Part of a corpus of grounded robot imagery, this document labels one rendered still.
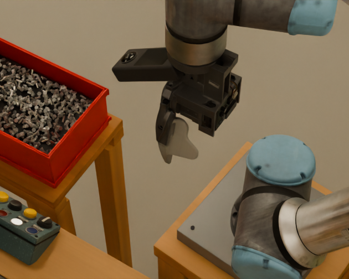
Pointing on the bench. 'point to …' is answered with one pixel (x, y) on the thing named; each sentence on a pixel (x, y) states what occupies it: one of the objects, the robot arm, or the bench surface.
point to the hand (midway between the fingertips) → (180, 135)
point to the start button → (0, 196)
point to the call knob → (45, 221)
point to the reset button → (30, 213)
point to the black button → (15, 204)
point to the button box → (19, 232)
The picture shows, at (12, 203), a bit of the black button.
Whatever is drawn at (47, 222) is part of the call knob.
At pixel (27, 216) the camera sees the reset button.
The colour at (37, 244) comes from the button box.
